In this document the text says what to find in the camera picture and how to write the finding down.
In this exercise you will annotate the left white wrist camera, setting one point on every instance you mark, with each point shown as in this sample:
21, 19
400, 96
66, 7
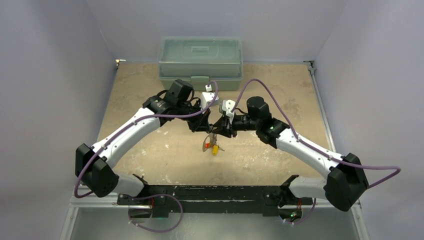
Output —
209, 97

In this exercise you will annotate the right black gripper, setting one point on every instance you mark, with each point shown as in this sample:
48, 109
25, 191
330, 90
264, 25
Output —
226, 125

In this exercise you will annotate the metal keyring with keys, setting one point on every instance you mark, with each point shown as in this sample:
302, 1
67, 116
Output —
212, 139

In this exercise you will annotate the green plastic storage box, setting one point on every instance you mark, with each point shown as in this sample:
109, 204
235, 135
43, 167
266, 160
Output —
200, 59

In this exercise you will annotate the right aluminium table edge rail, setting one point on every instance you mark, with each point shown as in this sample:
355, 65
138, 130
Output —
356, 210

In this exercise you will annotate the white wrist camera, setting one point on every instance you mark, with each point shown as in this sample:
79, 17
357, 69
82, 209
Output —
226, 109
209, 97

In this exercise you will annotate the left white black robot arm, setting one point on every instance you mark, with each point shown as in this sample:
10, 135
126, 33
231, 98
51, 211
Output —
94, 163

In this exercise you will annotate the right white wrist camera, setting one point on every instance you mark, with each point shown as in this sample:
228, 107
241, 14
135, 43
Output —
226, 109

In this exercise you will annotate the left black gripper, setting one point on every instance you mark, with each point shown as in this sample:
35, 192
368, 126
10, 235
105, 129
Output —
201, 123

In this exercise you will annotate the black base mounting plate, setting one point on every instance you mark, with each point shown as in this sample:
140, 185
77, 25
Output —
267, 200

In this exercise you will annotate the yellow key tag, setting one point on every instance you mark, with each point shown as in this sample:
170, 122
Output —
215, 150

